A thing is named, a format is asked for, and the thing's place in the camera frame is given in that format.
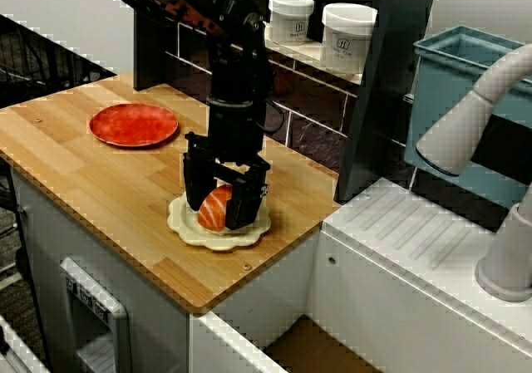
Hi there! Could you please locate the black upright panel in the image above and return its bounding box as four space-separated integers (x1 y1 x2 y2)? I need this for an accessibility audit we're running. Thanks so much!
132 0 213 92
336 0 440 204

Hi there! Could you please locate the white toy sink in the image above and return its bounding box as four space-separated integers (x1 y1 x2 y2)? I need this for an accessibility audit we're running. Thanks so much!
189 177 532 373

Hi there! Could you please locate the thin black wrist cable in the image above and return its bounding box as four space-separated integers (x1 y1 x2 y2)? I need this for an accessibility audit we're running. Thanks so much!
264 98 288 136

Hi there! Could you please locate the grey toy faucet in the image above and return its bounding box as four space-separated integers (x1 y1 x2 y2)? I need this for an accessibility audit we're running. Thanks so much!
415 42 532 303

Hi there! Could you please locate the salmon sushi toy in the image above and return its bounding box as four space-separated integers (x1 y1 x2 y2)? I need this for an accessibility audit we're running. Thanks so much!
197 184 234 231

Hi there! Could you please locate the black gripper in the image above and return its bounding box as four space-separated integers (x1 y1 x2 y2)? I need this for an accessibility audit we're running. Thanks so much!
182 96 272 232

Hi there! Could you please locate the white lidded jar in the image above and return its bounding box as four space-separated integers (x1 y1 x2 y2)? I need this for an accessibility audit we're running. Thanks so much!
321 2 378 75
267 0 316 46

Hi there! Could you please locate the red round plate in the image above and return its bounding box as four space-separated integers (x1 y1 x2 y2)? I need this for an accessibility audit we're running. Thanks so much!
88 103 180 148

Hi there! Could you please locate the cream scalloped plate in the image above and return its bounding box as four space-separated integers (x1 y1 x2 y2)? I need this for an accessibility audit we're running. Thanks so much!
166 192 273 252

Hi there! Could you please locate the teal plastic bin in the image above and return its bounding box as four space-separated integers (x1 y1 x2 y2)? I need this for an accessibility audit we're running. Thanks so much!
405 26 532 208

